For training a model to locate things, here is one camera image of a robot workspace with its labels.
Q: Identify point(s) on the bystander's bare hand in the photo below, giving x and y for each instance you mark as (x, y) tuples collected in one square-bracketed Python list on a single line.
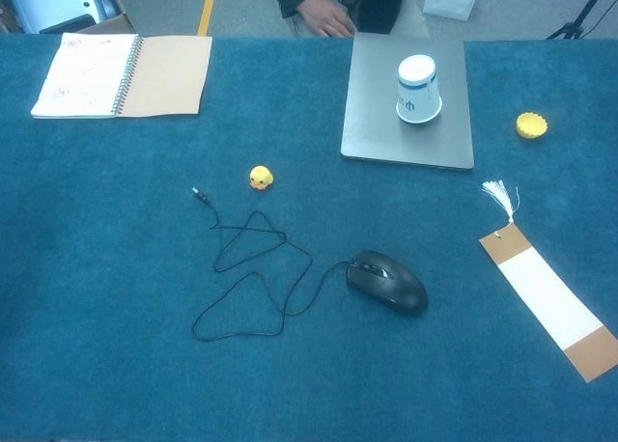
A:
[(326, 15)]

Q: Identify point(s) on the black computer mouse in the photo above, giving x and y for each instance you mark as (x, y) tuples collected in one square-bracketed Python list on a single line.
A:
[(391, 283)]

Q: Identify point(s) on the bystander in dark clothing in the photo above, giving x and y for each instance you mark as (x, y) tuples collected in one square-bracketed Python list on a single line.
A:
[(372, 3)]

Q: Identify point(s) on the yellow floor tape strip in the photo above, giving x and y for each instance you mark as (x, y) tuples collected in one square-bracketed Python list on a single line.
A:
[(207, 11)]

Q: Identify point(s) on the upside-down white paper cup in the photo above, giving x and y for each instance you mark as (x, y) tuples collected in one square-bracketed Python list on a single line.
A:
[(418, 92)]

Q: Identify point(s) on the grey metal laptop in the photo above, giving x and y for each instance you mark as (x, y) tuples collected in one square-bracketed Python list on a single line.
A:
[(381, 138)]

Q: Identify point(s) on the yellow rubber duck toy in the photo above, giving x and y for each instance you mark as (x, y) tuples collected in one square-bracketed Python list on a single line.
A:
[(261, 177)]

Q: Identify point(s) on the open spiral notebook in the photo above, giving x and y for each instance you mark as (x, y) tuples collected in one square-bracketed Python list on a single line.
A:
[(120, 75)]

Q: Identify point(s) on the brown cardboard box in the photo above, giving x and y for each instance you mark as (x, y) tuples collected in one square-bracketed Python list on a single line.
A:
[(111, 12)]

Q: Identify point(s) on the yellow fluted bottle cap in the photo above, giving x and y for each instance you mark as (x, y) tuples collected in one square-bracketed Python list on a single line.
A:
[(530, 125)]

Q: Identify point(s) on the black tripod stand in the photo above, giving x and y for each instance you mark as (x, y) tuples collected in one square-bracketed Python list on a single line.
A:
[(581, 15)]

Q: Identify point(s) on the white and blue appliance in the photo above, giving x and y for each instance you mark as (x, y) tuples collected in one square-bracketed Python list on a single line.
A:
[(53, 0)]

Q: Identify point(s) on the blue carpet table cover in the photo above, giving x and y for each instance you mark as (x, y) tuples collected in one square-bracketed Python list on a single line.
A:
[(145, 268)]

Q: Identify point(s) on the brown and white bookmark with tassel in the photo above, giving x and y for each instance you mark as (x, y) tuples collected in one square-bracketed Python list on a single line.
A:
[(550, 292)]

